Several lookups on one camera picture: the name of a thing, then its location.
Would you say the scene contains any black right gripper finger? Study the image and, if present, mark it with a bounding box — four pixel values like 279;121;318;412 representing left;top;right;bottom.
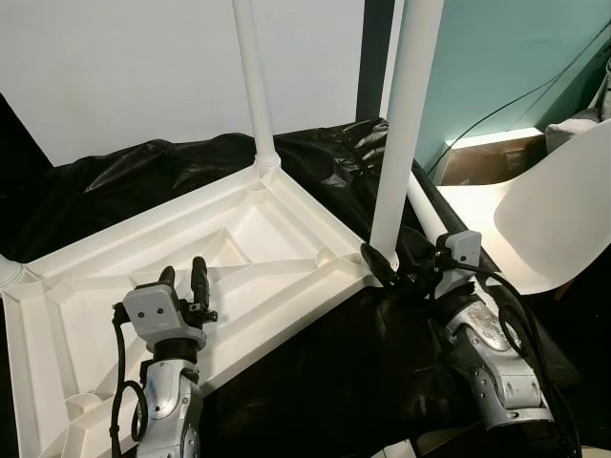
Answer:
360;242;395;289

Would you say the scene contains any white plastic table top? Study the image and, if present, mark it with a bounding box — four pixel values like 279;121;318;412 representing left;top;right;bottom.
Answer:
0;162;383;458

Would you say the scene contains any white plastic table leg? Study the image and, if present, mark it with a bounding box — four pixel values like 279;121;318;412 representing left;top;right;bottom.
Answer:
406;172;452;241
368;0;445;273
232;0;283;177
0;255;25;289

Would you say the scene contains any brown cardboard box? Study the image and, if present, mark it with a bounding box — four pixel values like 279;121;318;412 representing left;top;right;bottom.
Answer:
441;138;550;187

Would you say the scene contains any black cloth cover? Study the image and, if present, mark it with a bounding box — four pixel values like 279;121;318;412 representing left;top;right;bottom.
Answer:
0;119;583;458

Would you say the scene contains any white plastic chair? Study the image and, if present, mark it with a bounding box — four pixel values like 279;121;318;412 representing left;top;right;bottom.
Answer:
437;119;611;297

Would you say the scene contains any white robot body panel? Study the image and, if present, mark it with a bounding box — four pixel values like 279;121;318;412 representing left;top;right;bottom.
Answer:
368;441;416;458

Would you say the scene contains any grey cushion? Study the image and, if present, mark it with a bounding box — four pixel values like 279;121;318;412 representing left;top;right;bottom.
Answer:
544;110;607;154

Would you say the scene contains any white grey machine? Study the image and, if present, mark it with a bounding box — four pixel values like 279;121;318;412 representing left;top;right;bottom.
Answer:
594;57;611;120

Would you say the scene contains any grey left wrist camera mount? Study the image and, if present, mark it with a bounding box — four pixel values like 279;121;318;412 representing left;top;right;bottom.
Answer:
122;283;206;352

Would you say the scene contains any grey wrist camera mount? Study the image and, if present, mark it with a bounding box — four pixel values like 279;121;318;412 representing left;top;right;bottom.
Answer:
434;230;481;273
122;283;206;352

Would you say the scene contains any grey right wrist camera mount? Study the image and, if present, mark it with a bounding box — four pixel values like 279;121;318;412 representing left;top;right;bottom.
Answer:
434;230;481;273

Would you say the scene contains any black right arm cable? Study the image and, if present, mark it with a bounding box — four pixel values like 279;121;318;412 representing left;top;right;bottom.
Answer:
449;265;540;359

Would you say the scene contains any thin black wall cable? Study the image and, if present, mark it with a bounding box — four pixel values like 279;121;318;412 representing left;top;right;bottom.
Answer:
425;19;611;182

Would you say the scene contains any black vertical post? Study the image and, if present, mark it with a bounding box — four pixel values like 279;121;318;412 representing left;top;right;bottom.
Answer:
356;0;397;125

